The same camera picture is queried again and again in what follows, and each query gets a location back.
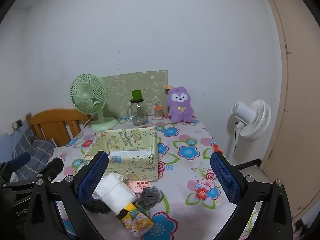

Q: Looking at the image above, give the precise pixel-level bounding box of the beige wardrobe door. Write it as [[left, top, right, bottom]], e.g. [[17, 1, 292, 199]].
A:
[[257, 0, 320, 225]]

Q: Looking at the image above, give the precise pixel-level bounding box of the pink packet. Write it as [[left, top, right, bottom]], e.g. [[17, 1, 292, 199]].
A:
[[124, 180, 152, 193]]

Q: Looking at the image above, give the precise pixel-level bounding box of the glass jar with green lid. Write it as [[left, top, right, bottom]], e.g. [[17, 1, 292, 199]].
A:
[[126, 90, 147, 126]]

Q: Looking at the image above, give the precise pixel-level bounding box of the green cartoon print board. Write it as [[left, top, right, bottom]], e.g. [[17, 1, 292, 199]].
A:
[[101, 70, 169, 118]]

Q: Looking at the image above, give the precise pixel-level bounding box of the colourful tissue pack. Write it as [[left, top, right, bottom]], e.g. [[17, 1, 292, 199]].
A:
[[115, 202, 154, 237]]

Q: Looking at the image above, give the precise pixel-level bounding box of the purple plush bunny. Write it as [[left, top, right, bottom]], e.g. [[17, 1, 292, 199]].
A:
[[164, 85, 198, 124]]

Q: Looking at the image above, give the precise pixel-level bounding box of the dark sock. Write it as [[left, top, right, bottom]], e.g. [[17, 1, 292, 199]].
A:
[[83, 197, 112, 215]]

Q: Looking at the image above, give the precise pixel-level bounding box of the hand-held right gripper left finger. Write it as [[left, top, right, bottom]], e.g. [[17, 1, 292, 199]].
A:
[[25, 150, 109, 240]]

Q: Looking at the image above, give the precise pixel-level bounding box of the white standing fan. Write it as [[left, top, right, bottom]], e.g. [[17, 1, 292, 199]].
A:
[[226, 99, 272, 155]]

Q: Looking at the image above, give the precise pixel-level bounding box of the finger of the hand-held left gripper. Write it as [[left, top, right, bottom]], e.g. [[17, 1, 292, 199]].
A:
[[0, 151, 31, 180], [2, 157, 64, 188]]

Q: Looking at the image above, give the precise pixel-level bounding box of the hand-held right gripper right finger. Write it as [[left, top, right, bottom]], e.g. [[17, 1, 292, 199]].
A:
[[210, 151, 293, 240]]

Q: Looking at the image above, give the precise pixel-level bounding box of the grey plaid blanket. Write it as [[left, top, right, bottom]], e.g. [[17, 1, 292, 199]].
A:
[[7, 130, 56, 180]]

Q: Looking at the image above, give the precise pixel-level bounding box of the cartoon print fabric storage box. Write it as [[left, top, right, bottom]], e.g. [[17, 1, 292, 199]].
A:
[[83, 127, 159, 182]]

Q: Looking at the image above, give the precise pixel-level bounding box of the small orange lid jar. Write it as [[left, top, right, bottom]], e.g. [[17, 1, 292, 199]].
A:
[[153, 104, 164, 118]]

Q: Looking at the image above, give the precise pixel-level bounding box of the grey sock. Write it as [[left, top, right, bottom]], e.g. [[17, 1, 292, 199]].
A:
[[137, 186, 163, 210]]

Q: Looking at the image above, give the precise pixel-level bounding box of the white cotton pad pack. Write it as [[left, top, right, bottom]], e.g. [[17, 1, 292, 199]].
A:
[[95, 172, 138, 214]]

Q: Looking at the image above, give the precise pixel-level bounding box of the green desk fan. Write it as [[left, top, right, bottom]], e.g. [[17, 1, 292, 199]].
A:
[[69, 74, 118, 132]]

